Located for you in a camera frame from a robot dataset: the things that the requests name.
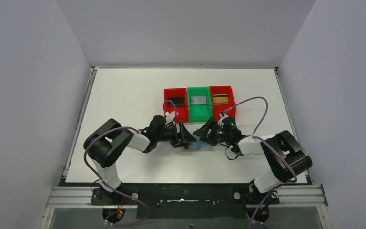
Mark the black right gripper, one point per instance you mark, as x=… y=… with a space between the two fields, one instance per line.
x=204 y=133

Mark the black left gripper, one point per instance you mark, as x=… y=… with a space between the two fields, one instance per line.
x=178 y=135

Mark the beige card holder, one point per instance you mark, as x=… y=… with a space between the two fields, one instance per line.
x=199 y=145

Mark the silver credit card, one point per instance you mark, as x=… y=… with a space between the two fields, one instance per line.
x=198 y=100

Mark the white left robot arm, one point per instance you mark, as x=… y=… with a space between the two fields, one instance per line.
x=108 y=142

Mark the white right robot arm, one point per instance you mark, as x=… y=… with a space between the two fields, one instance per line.
x=285 y=156

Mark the black credit card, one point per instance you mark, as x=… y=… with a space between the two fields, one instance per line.
x=176 y=101

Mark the gold credit card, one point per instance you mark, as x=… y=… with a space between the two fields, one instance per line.
x=220 y=99

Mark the left red bin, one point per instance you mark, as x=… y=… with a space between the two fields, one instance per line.
x=183 y=111

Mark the red bin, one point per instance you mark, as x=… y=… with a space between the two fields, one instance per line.
x=183 y=111
x=217 y=109

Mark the green middle bin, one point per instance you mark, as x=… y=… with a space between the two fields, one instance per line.
x=199 y=113

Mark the right red bin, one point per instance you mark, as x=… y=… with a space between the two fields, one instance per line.
x=217 y=109

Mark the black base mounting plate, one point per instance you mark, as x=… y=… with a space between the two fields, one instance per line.
x=238 y=202

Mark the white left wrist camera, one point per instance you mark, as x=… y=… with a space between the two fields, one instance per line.
x=170 y=116

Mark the aluminium rail frame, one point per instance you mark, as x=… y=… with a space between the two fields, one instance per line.
x=289 y=196

